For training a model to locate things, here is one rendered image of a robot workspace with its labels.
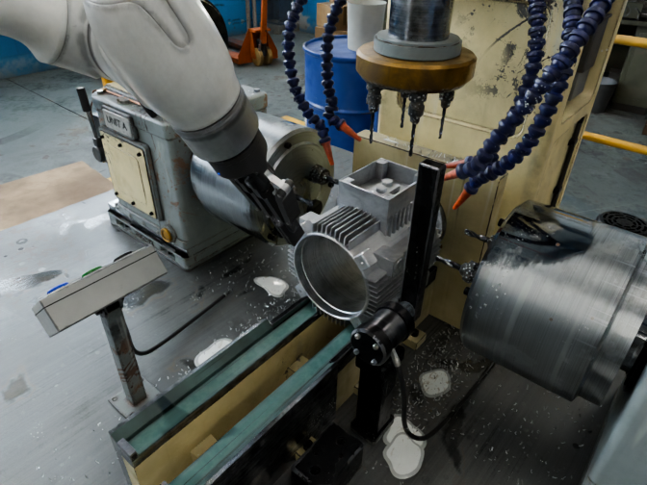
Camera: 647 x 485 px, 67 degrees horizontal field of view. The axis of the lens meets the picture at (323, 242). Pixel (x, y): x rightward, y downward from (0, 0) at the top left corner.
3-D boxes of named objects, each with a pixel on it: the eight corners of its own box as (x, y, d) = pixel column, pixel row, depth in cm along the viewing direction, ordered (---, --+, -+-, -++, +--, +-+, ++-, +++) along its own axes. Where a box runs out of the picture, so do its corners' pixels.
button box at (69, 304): (153, 280, 80) (137, 252, 79) (169, 271, 74) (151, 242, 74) (48, 338, 69) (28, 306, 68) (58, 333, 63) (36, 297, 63)
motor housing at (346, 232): (353, 250, 102) (359, 167, 92) (433, 289, 92) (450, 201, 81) (287, 297, 90) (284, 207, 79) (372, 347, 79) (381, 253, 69)
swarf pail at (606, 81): (570, 110, 460) (579, 80, 444) (578, 102, 480) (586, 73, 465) (605, 116, 445) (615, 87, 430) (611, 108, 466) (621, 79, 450)
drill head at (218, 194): (238, 176, 131) (230, 82, 117) (347, 224, 112) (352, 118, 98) (159, 212, 115) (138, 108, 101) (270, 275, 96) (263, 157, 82)
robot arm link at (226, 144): (203, 66, 58) (226, 103, 63) (152, 121, 55) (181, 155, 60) (257, 82, 53) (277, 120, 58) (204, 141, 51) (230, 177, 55)
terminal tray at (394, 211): (375, 192, 91) (379, 157, 87) (426, 212, 86) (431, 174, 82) (335, 216, 84) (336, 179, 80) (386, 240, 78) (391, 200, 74)
